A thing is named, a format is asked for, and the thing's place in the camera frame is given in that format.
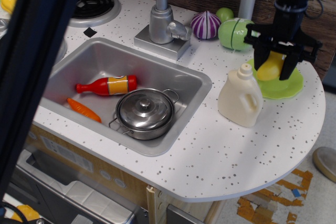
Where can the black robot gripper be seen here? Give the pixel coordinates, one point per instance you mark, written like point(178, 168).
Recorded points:
point(284, 35)

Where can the yellow toy banana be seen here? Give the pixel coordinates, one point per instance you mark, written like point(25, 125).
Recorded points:
point(272, 67)

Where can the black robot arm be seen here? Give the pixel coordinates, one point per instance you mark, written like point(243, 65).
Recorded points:
point(212, 159)

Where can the light green plastic plate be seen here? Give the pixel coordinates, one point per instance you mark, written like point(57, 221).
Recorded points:
point(279, 89)

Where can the green toy cabbage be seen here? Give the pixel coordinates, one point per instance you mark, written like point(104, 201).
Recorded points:
point(232, 33)

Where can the cream toy detergent bottle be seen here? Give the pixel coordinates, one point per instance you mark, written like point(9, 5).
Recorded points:
point(240, 100)

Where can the small green toy ball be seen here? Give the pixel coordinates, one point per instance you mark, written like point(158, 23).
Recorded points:
point(224, 14)

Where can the purple toy onion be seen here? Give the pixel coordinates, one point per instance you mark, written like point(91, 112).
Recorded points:
point(205, 25)

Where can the round metal stand base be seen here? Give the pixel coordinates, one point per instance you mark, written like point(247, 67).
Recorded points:
point(324, 161)

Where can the silver toy faucet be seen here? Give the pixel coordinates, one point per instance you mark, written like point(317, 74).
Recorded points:
point(164, 35)

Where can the stainless steel lidded pot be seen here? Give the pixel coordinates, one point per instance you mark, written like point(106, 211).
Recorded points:
point(146, 113)

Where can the red toy ketchup bottle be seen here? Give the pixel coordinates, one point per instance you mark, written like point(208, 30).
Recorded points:
point(110, 85)

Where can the back right stove burner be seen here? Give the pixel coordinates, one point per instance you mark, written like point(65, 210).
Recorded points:
point(92, 13)

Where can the black tape patch near burner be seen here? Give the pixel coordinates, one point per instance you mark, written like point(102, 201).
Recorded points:
point(89, 32)

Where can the silver sink basin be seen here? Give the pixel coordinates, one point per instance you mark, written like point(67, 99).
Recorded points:
point(98, 58)

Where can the orange toy carrot in sink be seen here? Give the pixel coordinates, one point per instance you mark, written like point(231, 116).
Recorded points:
point(83, 110)

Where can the yellow toy bell pepper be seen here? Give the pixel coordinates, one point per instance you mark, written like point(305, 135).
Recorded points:
point(8, 5)

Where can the silver stove knob at edge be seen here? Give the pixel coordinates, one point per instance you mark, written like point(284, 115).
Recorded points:
point(3, 24)

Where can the yellow object at bottom left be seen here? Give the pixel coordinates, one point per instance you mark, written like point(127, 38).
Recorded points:
point(28, 212)

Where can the oven door with handle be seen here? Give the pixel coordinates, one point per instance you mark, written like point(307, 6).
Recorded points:
point(64, 199)

